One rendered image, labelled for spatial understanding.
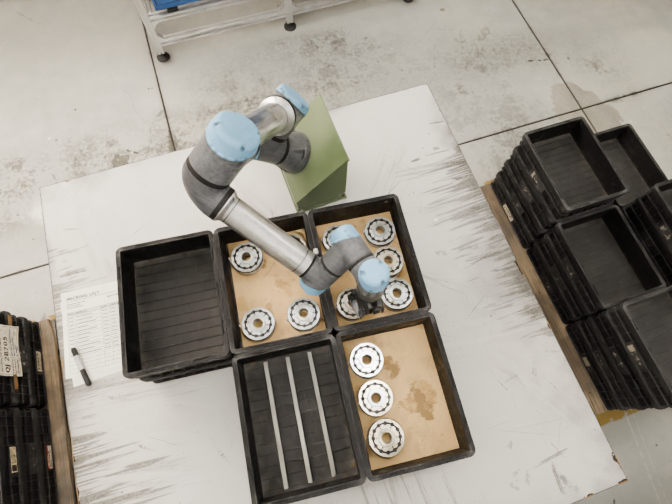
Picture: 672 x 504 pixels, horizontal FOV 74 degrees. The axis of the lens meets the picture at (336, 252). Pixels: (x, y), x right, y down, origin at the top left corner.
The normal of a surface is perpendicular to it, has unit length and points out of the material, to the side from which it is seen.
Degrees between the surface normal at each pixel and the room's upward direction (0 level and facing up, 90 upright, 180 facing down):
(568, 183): 0
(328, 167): 44
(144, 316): 0
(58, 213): 0
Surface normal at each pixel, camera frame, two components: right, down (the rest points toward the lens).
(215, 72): 0.01, -0.35
